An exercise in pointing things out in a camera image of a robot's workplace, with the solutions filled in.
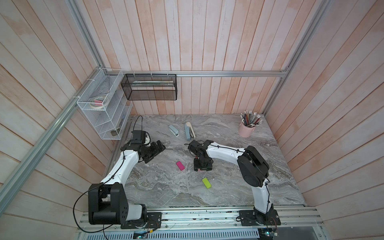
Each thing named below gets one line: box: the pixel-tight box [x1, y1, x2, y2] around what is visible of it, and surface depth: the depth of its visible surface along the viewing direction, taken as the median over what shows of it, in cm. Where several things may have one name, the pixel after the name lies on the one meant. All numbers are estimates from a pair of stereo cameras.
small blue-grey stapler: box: [168, 124, 180, 137], surface depth 109 cm
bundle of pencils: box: [240, 110, 263, 128], surface depth 103 cm
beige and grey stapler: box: [184, 121, 196, 141], surface depth 109 cm
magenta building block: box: [175, 161, 185, 171], surface depth 94 cm
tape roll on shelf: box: [89, 95, 110, 109], surface depth 75 cm
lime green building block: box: [202, 177, 212, 189], surface depth 87 cm
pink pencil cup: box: [238, 122, 256, 138], surface depth 107 cm
